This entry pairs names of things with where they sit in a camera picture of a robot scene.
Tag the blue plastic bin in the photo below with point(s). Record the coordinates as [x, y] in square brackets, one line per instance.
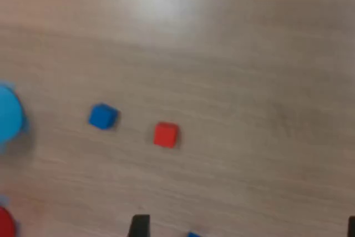
[8, 115]

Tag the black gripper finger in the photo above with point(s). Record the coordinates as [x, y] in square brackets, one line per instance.
[140, 227]
[352, 228]

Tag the red cube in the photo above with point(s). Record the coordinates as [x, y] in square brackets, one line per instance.
[165, 135]

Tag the blue cube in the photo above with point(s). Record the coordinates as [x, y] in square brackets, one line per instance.
[102, 117]
[194, 234]

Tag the red plastic bin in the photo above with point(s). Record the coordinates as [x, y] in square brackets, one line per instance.
[5, 223]

